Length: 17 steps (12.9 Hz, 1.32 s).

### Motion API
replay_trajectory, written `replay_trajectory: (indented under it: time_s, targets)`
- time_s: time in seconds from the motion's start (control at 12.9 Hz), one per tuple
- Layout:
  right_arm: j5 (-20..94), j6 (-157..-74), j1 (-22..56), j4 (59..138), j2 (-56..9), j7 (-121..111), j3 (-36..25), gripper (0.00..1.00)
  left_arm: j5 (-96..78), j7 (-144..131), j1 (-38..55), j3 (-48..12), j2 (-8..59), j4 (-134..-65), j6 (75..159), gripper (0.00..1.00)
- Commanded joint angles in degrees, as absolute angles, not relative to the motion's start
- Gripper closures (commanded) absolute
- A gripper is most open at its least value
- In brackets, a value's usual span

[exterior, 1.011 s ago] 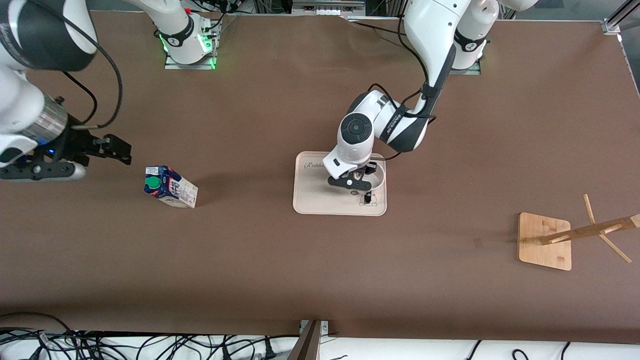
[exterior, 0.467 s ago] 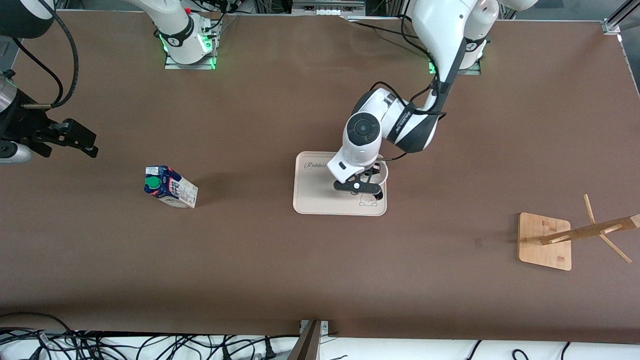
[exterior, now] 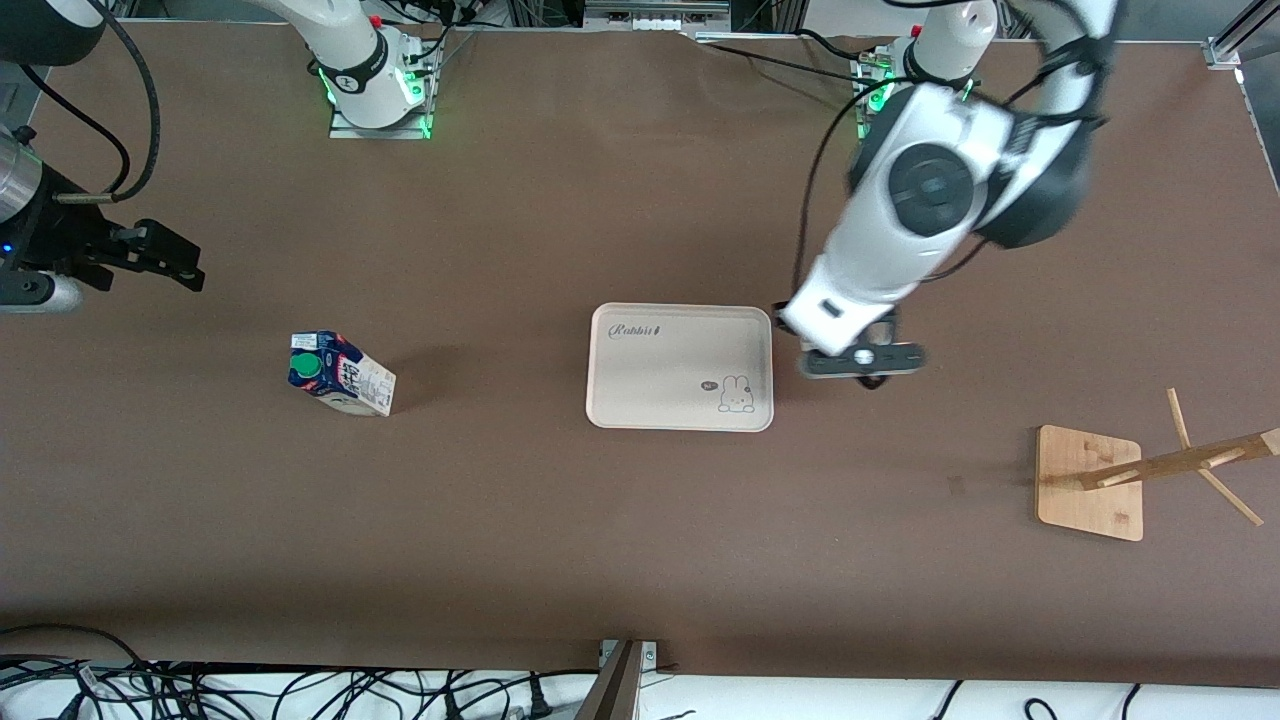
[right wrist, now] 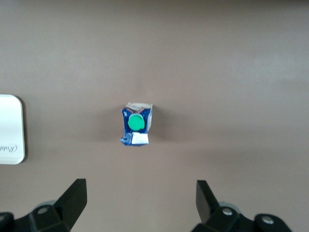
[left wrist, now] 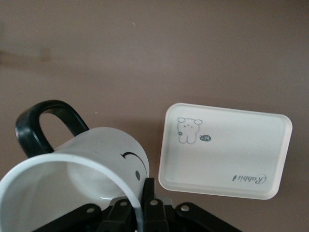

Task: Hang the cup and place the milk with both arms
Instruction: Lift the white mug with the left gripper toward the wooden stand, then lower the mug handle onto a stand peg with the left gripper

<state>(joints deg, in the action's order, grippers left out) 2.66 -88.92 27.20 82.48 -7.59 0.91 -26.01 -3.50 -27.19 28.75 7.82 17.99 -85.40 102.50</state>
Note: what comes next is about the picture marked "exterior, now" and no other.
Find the black cable behind arm base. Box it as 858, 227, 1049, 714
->
395, 0, 483, 71

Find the black cable on table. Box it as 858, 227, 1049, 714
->
795, 28, 866, 61
712, 42, 866, 83

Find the wooden cup rack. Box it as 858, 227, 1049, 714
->
1036, 388, 1280, 542

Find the aluminium profile post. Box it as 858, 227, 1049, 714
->
573, 640, 646, 720

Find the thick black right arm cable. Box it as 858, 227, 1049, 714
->
60, 0, 163, 203

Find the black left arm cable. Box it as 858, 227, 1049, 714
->
797, 0, 1116, 296

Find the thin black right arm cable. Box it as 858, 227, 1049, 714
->
18, 62, 133, 199

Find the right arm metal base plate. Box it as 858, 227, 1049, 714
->
328, 60, 436, 141

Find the grey power strip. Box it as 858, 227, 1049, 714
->
585, 0, 731, 31

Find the beige rabbit print tray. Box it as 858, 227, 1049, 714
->
586, 303, 775, 433

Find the blue white milk carton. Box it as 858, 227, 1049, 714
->
288, 331, 397, 417

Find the aluminium frame corner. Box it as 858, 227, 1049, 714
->
1205, 0, 1280, 71

